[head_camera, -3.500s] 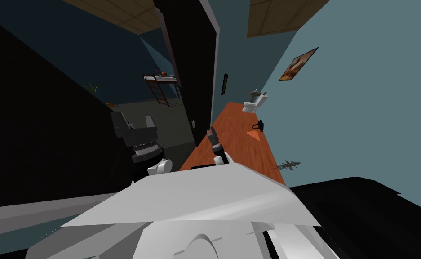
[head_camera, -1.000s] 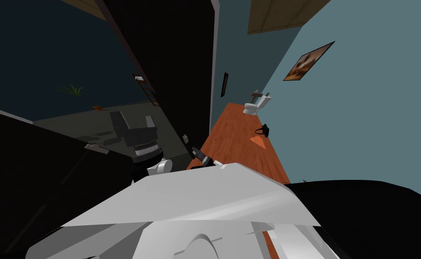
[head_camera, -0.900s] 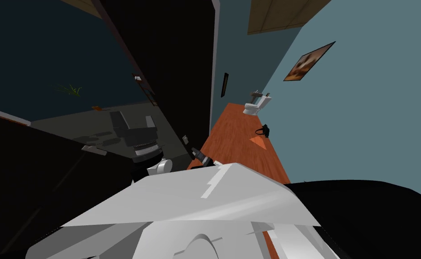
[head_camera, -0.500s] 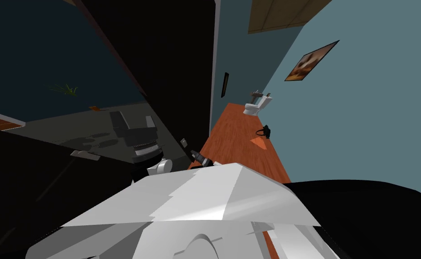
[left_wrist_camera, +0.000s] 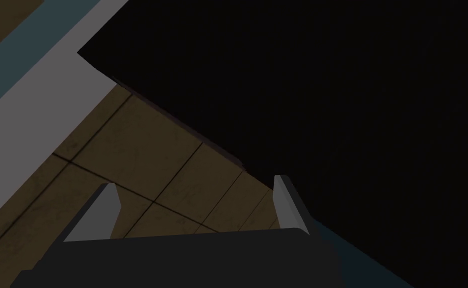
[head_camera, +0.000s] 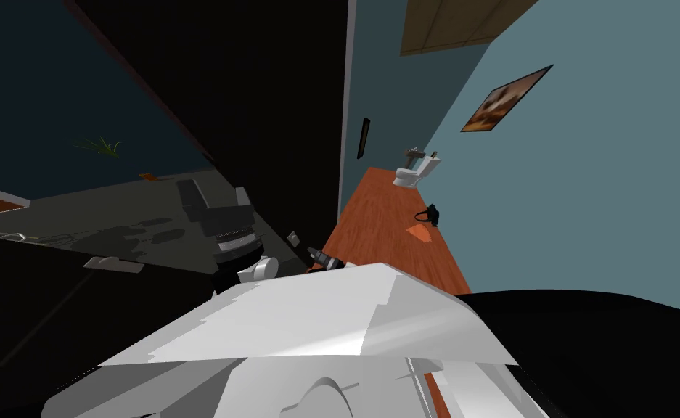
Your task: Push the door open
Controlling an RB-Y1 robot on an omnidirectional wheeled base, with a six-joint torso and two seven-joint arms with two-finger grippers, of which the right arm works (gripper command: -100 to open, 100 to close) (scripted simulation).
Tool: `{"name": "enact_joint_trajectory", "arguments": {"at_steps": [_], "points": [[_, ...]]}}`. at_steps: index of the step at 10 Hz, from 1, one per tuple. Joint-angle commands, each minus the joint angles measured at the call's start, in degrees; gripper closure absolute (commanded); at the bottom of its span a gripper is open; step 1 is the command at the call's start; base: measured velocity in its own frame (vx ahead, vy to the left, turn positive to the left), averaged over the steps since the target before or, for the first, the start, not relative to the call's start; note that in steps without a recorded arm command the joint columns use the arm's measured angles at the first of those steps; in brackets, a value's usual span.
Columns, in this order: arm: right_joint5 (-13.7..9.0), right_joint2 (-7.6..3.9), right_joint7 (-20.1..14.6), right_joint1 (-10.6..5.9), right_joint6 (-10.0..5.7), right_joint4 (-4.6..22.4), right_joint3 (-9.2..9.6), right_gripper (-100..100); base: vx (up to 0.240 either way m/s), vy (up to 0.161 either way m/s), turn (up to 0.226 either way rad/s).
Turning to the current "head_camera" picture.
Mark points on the green plant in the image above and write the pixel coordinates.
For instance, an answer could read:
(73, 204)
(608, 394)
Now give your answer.
(100, 146)

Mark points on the orange flat object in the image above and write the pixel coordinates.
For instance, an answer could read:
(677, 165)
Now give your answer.
(420, 233)

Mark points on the black round object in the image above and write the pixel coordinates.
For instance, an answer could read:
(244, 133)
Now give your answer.
(431, 215)

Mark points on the brown picture in black frame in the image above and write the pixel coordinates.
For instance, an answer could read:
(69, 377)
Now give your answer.
(505, 100)

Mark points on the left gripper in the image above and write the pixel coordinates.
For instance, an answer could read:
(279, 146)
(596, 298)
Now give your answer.
(228, 219)

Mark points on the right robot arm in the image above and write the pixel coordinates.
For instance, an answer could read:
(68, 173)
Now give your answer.
(577, 348)

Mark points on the narrow black wall frame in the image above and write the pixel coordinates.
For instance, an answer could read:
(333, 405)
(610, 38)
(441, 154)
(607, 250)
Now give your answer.
(363, 138)

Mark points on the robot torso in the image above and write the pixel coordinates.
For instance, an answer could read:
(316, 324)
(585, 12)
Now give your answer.
(293, 313)

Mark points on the white toilet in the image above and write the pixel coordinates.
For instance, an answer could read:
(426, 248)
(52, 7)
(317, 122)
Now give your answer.
(412, 174)

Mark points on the black door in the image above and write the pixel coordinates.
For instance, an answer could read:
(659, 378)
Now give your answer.
(55, 325)

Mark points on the grey wall sink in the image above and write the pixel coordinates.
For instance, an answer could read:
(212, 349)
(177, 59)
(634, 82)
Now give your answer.
(415, 154)

